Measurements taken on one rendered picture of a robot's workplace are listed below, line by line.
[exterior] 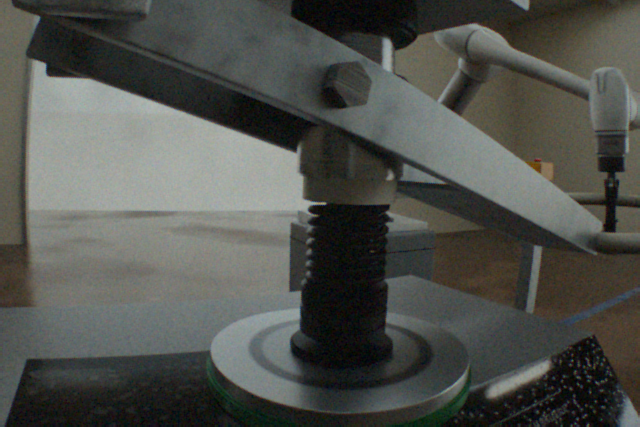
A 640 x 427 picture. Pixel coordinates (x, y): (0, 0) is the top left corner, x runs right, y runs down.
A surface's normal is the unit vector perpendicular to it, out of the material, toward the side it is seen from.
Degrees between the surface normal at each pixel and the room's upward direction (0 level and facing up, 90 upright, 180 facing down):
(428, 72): 90
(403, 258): 90
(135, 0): 90
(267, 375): 0
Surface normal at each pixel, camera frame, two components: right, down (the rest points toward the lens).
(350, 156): -0.08, 0.05
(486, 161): 0.57, 0.07
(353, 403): 0.04, -1.00
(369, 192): 0.30, 0.06
